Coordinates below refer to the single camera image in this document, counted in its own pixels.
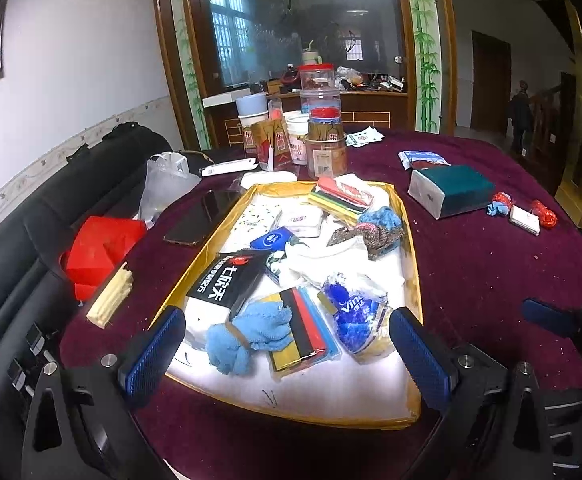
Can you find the black and white packet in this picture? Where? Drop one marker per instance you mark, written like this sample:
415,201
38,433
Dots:
228,280

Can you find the blue and white flat packet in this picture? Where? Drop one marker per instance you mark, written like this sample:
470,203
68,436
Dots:
423,158

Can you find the small red and blue toy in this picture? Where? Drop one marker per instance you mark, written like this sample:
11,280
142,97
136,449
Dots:
500,205

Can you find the white oval cloth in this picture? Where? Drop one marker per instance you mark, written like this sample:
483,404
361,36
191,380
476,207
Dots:
268,178

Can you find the white dotted tissue pack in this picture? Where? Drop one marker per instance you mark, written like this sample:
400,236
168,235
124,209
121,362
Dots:
256,222

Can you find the white remote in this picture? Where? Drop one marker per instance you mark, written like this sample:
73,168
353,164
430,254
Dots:
228,167

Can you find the white paper cup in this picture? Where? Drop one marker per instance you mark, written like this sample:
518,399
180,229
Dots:
297,132

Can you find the black smartphone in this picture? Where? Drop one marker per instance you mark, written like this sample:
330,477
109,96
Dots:
201,217

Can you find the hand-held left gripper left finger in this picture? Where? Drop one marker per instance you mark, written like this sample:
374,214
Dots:
153,355

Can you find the light blue towel bundle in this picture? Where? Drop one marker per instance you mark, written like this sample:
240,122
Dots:
251,340

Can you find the white flat box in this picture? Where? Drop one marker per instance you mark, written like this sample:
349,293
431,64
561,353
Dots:
226,97

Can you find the white printed packet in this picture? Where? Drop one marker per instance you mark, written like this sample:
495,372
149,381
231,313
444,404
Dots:
366,137

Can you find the small blue tissue packet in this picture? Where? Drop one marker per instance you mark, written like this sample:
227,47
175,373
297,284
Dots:
273,238

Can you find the bamboo painted glass partition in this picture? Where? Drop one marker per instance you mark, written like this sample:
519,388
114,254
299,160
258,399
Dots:
421,50

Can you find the gold and red cigarette boxes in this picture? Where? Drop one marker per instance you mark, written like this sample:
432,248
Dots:
268,145

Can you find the green and white packet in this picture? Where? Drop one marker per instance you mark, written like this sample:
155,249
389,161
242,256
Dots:
278,267

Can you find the golden door frame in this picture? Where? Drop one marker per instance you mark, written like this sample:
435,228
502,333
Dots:
578,135

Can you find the wooden cabinet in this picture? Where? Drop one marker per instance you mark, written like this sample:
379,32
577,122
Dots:
371,110

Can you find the black sofa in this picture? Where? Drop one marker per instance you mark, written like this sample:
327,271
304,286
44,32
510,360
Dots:
31,240

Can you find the white plastic bag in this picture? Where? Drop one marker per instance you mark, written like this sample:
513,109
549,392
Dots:
168,185

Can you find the small white box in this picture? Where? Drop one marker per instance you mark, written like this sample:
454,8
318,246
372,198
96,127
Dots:
525,220

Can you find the white sock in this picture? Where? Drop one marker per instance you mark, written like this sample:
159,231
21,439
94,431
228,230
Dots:
331,260

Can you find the striped multicolour cloth pack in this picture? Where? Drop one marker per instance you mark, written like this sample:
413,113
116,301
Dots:
306,332

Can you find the multicolour sponge pack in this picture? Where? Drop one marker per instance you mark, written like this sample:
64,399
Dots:
341,195

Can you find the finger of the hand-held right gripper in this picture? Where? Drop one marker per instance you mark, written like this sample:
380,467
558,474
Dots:
546,315

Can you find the pale wooden stick bundle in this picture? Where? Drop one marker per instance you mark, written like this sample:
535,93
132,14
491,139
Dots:
111,297

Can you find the blue fluffy cloth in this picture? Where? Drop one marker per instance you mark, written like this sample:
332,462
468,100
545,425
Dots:
381,219

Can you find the blue soft tissue packet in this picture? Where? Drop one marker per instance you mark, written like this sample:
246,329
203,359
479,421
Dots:
356,310

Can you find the red plastic wrapper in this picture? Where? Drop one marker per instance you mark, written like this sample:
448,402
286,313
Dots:
543,214

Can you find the dark green tissue pack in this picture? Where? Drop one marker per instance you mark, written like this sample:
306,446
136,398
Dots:
453,187

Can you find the toothpick jar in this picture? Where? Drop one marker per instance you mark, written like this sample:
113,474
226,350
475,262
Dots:
327,150

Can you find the steel scouring pad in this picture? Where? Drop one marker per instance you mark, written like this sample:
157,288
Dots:
371,242

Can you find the red box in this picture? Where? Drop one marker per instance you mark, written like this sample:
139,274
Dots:
101,250

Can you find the brown wooden door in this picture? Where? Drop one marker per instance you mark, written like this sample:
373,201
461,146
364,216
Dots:
491,85

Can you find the blue plastic cup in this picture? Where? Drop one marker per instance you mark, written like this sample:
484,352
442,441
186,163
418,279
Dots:
252,107

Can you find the gold-edged white tray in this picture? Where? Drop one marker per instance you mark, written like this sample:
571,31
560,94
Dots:
341,395

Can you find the white pink tissue pack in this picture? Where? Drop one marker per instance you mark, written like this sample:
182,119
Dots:
303,221

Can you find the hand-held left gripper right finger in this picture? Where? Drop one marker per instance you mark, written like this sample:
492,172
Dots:
421,360

